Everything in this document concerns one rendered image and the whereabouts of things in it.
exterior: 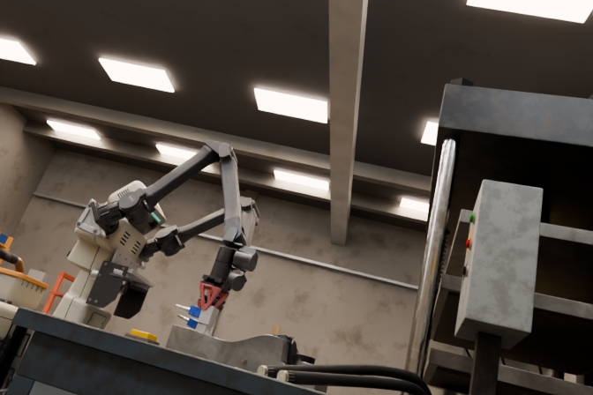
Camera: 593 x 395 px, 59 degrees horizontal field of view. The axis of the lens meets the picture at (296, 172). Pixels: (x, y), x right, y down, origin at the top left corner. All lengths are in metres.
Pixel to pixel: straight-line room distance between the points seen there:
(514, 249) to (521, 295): 0.12
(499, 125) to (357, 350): 10.44
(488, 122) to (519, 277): 0.73
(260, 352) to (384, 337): 10.61
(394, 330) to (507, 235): 10.86
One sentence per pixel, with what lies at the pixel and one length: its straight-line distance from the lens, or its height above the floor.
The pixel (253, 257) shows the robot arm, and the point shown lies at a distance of 1.65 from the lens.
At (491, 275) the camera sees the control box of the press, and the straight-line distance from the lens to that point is 1.47.
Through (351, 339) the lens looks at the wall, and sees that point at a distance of 12.21.
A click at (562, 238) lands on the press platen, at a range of 1.99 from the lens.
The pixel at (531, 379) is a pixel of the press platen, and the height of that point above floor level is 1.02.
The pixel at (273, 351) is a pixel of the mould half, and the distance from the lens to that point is 1.69.
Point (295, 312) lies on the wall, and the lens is 12.32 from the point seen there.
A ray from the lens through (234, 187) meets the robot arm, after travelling 1.83.
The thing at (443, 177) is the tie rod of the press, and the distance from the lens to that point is 1.95.
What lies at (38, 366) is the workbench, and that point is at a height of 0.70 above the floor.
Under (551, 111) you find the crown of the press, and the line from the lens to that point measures 2.09.
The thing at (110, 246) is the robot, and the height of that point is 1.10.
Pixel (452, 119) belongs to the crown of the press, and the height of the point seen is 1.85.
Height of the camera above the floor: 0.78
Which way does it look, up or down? 23 degrees up
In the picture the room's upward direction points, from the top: 16 degrees clockwise
